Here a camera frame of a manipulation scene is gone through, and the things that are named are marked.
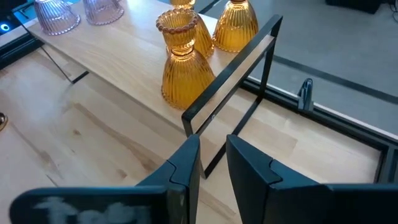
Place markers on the black equipment base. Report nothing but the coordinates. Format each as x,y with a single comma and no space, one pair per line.
354,5

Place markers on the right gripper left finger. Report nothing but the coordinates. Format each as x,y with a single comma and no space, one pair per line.
155,205

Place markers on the black frame clamp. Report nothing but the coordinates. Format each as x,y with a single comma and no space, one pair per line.
306,96

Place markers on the amber ribbed glass candle holder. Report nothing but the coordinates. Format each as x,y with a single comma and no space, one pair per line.
236,28
203,37
186,81

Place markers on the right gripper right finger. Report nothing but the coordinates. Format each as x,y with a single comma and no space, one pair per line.
280,202

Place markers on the pink ribbed glass candle holder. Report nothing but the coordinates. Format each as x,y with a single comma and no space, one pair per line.
102,12
56,17

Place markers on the black aluminium table frame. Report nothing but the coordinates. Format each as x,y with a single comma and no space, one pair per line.
342,124

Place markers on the wooden shelf with black frame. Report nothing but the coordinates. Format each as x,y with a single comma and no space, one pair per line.
124,62

